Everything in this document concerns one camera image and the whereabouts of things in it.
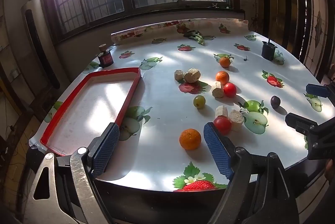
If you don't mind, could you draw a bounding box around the fruit print tablecloth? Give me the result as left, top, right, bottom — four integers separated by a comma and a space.
28, 19, 335, 192

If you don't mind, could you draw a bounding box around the medium orange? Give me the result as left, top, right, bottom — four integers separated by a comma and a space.
216, 71, 230, 85

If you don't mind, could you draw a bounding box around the green grape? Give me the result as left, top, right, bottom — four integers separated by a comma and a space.
193, 95, 206, 109

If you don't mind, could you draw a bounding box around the large round cork piece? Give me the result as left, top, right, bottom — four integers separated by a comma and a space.
184, 68, 201, 83

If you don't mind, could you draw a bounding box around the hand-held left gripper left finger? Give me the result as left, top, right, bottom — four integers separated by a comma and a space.
23, 123, 121, 224

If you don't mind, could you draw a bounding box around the stained glass door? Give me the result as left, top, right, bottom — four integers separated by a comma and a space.
301, 0, 333, 81

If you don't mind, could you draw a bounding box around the red-rimmed white tray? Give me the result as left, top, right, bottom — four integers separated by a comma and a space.
40, 67, 142, 157

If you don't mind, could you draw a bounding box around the person's right hand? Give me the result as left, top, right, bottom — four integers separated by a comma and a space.
325, 159, 335, 180

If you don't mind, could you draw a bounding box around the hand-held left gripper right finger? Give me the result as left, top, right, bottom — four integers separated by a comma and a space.
204, 123, 301, 224

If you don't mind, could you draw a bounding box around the red tomato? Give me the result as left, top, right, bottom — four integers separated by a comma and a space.
213, 117, 232, 136
223, 82, 237, 97

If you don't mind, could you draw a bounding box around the green leafy sprig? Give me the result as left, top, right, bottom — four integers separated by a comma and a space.
183, 31, 206, 45

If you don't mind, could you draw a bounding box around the dark jar with cork lid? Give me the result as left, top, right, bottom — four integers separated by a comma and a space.
97, 44, 114, 68

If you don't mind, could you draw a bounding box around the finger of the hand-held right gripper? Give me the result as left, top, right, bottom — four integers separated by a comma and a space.
306, 83, 335, 104
285, 112, 335, 141

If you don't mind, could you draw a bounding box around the large orange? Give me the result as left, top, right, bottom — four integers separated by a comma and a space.
179, 128, 202, 150

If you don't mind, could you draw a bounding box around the black cup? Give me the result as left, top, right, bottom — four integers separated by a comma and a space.
262, 37, 278, 61

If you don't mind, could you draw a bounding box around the small orange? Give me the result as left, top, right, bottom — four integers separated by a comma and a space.
219, 56, 232, 68

